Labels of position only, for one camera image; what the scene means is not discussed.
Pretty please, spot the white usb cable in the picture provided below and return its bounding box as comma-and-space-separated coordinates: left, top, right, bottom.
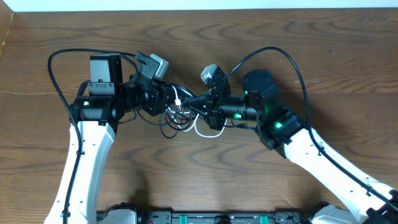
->
167, 85, 228, 139

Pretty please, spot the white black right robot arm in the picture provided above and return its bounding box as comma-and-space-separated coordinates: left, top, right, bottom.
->
183, 65, 397, 223

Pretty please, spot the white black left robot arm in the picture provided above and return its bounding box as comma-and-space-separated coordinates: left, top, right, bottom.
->
45, 49, 175, 223

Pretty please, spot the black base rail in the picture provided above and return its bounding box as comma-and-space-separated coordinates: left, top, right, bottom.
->
95, 203, 368, 224

